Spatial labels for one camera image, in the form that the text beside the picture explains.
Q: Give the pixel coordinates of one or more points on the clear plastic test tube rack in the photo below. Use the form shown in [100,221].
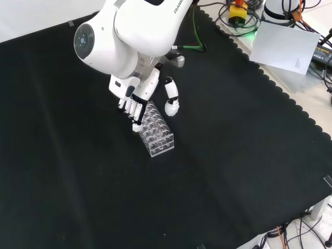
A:
[158,135]

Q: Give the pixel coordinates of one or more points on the black power adapter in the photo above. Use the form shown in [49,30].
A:
[322,55]

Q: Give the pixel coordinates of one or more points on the grey tape strip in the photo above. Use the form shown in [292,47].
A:
[328,181]
[70,23]

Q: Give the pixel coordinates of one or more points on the black scalloped-edge cloth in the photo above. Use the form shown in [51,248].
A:
[103,181]

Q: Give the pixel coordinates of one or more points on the white bench leg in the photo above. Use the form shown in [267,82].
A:
[318,209]

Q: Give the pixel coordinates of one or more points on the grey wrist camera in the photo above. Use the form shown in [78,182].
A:
[177,61]

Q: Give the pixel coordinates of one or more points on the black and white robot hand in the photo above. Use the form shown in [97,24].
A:
[145,88]

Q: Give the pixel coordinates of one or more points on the yellow stop button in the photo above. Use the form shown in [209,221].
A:
[238,11]

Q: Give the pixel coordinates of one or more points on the pale white board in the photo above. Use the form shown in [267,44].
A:
[284,46]

